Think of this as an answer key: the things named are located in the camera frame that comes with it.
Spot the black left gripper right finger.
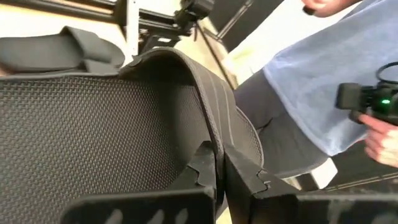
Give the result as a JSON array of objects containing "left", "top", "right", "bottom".
[{"left": 224, "top": 145, "right": 398, "bottom": 224}]

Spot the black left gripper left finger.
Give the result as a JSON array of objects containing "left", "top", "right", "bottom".
[{"left": 60, "top": 141, "right": 218, "bottom": 224}]

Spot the black rubber slide sandal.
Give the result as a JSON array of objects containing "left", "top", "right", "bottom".
[
  {"left": 0, "top": 26, "right": 126, "bottom": 76},
  {"left": 0, "top": 46, "right": 266, "bottom": 224}
]

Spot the person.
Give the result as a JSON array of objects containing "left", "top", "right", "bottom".
[{"left": 233, "top": 0, "right": 398, "bottom": 180}]

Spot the person's hand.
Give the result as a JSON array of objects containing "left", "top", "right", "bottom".
[{"left": 357, "top": 114, "right": 398, "bottom": 169}]

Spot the black leader arm handle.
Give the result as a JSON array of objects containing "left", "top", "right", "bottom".
[{"left": 335, "top": 61, "right": 398, "bottom": 127}]

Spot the black aluminium rig frame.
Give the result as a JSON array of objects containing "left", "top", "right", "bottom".
[{"left": 0, "top": 0, "right": 188, "bottom": 54}]

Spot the black table-level camera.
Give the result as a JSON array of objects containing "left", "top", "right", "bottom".
[{"left": 173, "top": 0, "right": 216, "bottom": 35}]

